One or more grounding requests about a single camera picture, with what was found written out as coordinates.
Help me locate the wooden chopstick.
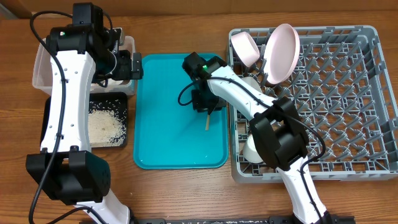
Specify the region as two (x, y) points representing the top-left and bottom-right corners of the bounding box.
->
(205, 114), (210, 131)

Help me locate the grey bowl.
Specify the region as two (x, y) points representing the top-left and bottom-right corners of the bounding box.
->
(242, 77), (262, 93)

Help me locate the rice food waste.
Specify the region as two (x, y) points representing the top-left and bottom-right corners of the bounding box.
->
(88, 99), (127, 146)

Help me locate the pink bowl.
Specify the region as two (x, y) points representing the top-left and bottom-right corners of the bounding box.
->
(231, 32), (260, 67)

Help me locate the white paper cup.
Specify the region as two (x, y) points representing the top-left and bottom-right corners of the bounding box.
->
(242, 134), (264, 164)

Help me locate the large pink plate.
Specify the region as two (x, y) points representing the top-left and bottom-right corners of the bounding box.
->
(264, 24), (300, 85)

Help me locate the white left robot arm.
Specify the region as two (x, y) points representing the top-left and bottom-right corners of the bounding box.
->
(25, 2), (144, 223)

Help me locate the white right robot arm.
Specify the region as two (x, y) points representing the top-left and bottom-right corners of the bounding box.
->
(182, 52), (332, 223)

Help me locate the clear plastic waste bin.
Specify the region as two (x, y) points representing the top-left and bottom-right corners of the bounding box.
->
(32, 44), (136, 96)

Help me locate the grey dishwasher rack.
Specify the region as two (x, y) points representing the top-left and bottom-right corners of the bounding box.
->
(227, 26), (397, 181)

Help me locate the black tray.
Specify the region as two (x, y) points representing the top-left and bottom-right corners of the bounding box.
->
(39, 91), (129, 149)

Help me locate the teal plastic tray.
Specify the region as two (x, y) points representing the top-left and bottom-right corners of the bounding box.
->
(133, 54), (229, 169)

